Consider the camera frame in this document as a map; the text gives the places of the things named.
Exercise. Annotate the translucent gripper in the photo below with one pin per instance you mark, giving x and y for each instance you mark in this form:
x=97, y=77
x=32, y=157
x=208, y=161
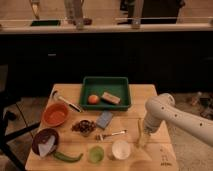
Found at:
x=143, y=139

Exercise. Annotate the white cup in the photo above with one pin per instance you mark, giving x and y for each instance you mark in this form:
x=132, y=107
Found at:
x=121, y=149

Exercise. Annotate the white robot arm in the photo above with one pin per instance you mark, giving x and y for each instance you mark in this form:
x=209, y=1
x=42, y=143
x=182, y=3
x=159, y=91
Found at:
x=162, y=108

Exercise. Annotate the orange red bowl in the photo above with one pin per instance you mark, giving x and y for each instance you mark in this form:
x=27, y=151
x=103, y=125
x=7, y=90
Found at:
x=55, y=115

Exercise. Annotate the dark maroon bowl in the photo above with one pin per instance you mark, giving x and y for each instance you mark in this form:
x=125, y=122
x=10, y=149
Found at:
x=42, y=136

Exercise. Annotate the blue sponge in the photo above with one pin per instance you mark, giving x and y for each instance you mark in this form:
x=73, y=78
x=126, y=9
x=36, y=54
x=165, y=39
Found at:
x=104, y=119

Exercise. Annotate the green cup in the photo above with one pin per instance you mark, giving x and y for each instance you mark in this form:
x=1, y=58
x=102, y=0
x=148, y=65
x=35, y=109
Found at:
x=96, y=154

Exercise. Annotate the brown sponge block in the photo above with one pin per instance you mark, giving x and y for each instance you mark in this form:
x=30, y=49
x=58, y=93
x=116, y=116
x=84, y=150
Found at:
x=110, y=98

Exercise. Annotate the green plastic tray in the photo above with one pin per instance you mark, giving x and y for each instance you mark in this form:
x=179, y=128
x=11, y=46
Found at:
x=113, y=92

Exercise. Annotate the orange fruit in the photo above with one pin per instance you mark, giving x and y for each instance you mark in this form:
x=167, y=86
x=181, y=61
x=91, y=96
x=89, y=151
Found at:
x=93, y=99

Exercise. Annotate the green chili pepper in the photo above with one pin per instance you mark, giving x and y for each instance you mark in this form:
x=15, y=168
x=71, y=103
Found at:
x=65, y=158

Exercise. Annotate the white folded paper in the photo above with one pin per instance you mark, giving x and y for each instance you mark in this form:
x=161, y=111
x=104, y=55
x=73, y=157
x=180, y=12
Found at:
x=47, y=147

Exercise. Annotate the black office chair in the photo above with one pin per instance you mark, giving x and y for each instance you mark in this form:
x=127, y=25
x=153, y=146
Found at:
x=7, y=99

